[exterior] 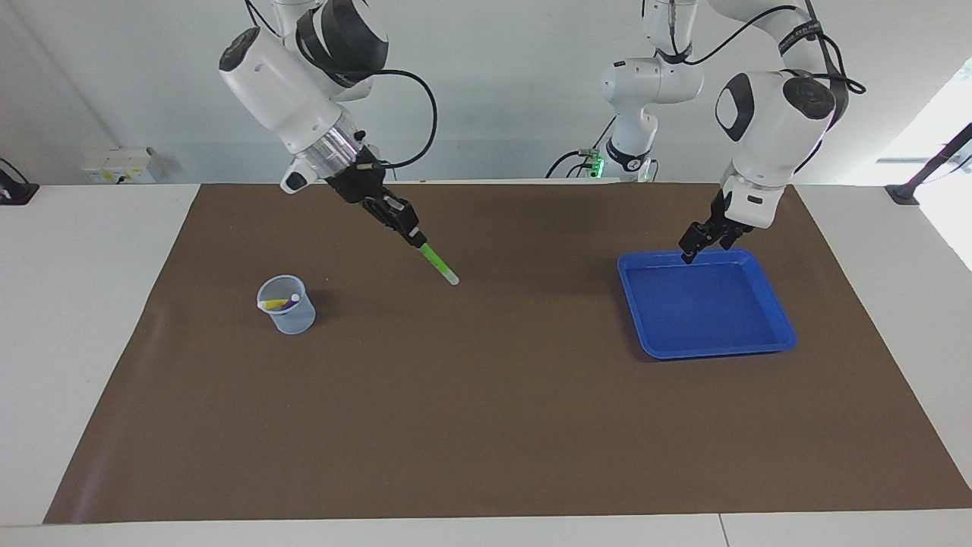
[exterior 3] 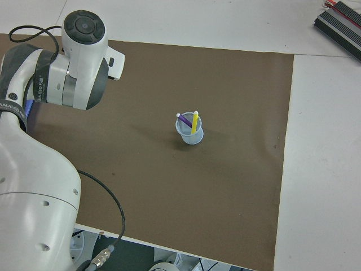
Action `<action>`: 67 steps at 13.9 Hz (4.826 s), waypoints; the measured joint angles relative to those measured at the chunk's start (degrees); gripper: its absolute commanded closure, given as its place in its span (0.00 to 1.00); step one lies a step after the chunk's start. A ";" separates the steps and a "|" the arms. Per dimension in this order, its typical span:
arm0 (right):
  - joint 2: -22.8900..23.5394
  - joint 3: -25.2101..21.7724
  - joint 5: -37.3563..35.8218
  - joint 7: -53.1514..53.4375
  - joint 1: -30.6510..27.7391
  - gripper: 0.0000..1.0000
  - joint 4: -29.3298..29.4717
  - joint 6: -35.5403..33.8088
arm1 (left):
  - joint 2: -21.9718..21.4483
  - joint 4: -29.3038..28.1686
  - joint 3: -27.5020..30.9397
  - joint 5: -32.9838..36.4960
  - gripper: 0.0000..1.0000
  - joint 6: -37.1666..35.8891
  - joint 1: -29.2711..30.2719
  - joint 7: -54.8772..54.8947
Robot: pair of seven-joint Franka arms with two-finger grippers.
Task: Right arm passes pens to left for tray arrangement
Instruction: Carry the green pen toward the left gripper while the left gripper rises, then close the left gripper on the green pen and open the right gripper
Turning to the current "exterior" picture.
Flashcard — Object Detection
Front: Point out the black table clamp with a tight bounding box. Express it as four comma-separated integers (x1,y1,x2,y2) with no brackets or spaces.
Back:
0,157,40,206
885,122,972,207

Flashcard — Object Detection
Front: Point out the translucent plastic cup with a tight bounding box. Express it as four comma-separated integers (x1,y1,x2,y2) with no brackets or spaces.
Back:
257,275,317,336

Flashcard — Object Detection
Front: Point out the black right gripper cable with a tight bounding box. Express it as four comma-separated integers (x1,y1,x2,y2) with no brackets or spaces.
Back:
355,68,440,172

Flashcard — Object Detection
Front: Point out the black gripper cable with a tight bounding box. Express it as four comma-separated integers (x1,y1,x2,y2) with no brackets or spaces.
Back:
355,68,440,172
642,0,867,96

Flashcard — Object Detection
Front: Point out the white wall outlet box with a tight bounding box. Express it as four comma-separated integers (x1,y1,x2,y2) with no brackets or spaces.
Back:
81,147,157,185

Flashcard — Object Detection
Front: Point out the blue plastic tray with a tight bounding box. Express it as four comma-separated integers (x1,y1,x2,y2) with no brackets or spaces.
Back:
617,248,798,360

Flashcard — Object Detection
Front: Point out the green marker pen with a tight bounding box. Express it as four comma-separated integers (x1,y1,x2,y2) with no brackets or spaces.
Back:
419,243,461,286

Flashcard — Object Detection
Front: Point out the brown table mat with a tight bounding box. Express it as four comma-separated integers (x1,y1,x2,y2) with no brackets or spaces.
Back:
43,182,972,525

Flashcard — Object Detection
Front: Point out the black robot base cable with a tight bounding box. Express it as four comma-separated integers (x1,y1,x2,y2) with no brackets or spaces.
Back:
544,114,617,181

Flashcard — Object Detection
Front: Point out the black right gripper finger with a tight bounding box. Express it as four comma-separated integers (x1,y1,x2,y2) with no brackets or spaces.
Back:
364,202,421,249
383,195,427,244

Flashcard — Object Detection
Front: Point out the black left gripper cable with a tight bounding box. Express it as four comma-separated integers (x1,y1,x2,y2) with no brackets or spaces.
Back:
642,0,867,96

